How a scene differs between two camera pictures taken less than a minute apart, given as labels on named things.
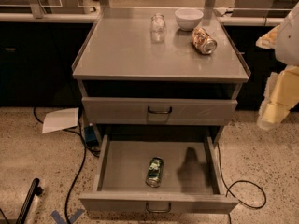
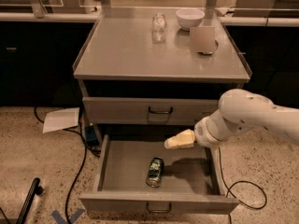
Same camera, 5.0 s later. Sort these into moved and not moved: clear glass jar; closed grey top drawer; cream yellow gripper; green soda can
Moved: cream yellow gripper
Not moved: green soda can; closed grey top drawer; clear glass jar
